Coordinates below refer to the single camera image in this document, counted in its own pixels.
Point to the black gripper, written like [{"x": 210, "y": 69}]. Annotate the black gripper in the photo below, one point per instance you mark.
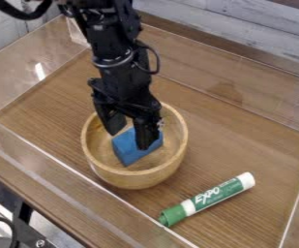
[{"x": 122, "y": 95}]

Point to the clear acrylic corner bracket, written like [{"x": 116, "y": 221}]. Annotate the clear acrylic corner bracket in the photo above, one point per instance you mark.
[{"x": 76, "y": 33}]

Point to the green Expo marker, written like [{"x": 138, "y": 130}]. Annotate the green Expo marker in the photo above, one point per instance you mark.
[{"x": 206, "y": 199}]

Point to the blue rectangular block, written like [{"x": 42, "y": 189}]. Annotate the blue rectangular block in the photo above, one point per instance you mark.
[{"x": 126, "y": 150}]

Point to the brown wooden bowl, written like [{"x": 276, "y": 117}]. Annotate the brown wooden bowl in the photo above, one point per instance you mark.
[{"x": 152, "y": 169}]

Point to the black metal table leg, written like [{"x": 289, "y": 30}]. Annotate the black metal table leg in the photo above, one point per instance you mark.
[{"x": 24, "y": 212}]

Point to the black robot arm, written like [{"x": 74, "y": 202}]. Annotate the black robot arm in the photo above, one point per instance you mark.
[{"x": 112, "y": 25}]

